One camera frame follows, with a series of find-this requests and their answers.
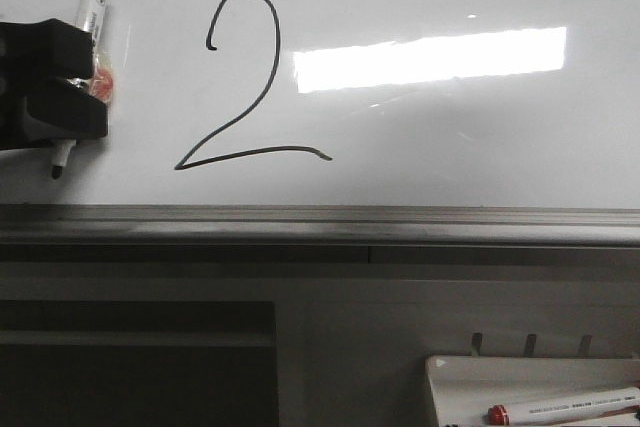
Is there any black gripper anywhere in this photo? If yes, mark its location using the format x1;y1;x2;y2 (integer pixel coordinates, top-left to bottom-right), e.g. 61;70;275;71
1;19;108;150

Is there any black whiteboard marker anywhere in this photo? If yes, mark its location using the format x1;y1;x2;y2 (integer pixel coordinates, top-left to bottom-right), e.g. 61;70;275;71
49;0;119;181

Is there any red capped whiteboard marker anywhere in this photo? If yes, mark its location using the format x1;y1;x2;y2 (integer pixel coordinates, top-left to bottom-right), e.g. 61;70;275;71
487;386;639;426

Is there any dark radiator grille panel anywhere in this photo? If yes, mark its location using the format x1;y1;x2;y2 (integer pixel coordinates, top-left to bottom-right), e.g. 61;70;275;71
1;300;279;426

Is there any white marker tray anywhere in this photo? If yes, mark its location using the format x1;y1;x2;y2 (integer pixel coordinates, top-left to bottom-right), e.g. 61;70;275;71
425;356;639;426

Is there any white whiteboard with metal frame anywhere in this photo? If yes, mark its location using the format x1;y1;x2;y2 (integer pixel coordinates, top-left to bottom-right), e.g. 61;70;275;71
1;0;639;245

